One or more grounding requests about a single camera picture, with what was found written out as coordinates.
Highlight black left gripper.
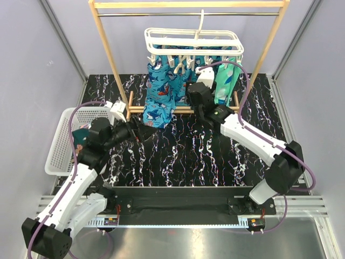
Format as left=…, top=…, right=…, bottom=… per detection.
left=104, top=115, right=157, bottom=151

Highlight dark teal sock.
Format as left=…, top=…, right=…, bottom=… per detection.
left=72, top=128, right=89, bottom=155

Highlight pink sock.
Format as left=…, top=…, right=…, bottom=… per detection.
left=79, top=123, right=91, bottom=130

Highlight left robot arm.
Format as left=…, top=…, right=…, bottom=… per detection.
left=22, top=117, right=157, bottom=258

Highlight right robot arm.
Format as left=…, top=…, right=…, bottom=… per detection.
left=186, top=83, right=305, bottom=214

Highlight white plastic clip hanger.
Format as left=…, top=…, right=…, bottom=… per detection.
left=144, top=11, right=244, bottom=73

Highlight mint green sock left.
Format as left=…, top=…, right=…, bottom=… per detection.
left=215, top=64, right=234, bottom=106

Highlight blue shark print shorts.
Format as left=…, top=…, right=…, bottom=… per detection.
left=143, top=56, right=221, bottom=128

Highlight wooden clothes rack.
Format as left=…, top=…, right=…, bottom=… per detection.
left=88, top=1, right=289, bottom=119

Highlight white perforated plastic basket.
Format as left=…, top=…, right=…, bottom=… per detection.
left=45, top=106, right=114, bottom=176

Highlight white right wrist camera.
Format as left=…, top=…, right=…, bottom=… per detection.
left=195, top=67, right=215, bottom=89

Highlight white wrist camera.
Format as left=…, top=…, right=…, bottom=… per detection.
left=105, top=100, right=127, bottom=122
left=195, top=67, right=215, bottom=89

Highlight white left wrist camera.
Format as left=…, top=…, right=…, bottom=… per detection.
left=105, top=100, right=127, bottom=122

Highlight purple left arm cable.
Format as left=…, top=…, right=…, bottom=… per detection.
left=26, top=101, right=114, bottom=259

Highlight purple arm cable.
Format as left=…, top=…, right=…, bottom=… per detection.
left=26, top=101, right=114, bottom=259
left=198, top=60, right=316, bottom=233

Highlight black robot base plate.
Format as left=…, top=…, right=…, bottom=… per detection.
left=75, top=185, right=311, bottom=227

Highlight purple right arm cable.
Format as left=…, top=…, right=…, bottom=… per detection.
left=198, top=60, right=316, bottom=233

